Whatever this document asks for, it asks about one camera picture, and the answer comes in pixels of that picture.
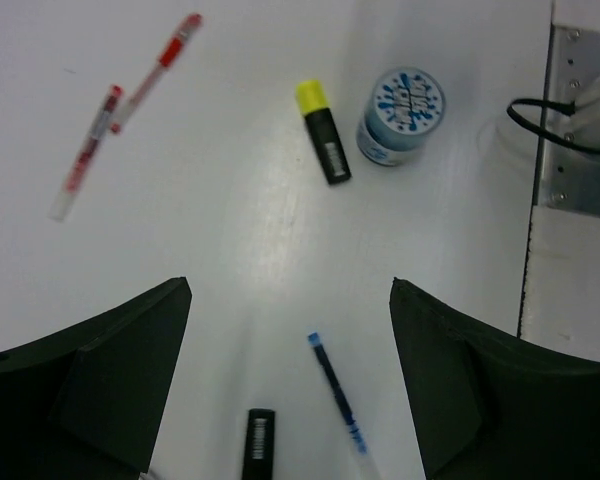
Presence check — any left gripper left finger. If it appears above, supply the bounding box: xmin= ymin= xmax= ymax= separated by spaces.
xmin=0 ymin=277 xmax=191 ymax=479

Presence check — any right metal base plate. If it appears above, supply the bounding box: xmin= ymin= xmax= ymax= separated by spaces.
xmin=533 ymin=26 xmax=600 ymax=217

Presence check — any yellow highlighter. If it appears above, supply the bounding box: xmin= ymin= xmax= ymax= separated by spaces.
xmin=295 ymin=79 xmax=352 ymax=185

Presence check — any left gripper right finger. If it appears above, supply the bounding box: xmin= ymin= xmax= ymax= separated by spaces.
xmin=390 ymin=279 xmax=600 ymax=479

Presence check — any blue tape roll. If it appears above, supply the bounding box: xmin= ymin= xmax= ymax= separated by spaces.
xmin=356 ymin=67 xmax=446 ymax=166

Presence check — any blue refill pen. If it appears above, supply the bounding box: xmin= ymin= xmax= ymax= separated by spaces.
xmin=308 ymin=332 xmax=380 ymax=479

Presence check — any red gel pen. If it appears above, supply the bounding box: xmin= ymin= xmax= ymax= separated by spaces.
xmin=110 ymin=13 xmax=203 ymax=134
xmin=49 ymin=85 xmax=123 ymax=222

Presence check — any pink highlighter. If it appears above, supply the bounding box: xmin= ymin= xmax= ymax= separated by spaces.
xmin=241 ymin=408 xmax=276 ymax=480

